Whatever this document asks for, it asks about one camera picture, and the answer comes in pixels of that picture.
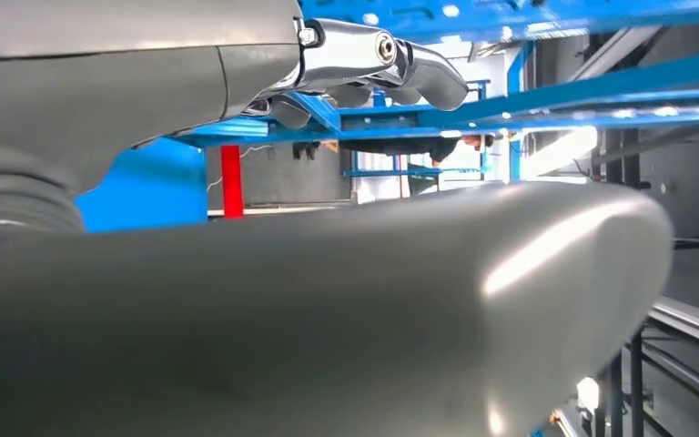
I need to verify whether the blue metal shelf rack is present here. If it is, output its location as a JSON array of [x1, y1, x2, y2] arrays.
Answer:
[[75, 0, 699, 233]]

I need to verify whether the red barrier belt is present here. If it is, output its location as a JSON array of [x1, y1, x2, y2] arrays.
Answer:
[[219, 144, 247, 219]]

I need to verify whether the person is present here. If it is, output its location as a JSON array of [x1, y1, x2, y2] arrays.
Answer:
[[291, 133, 497, 167]]

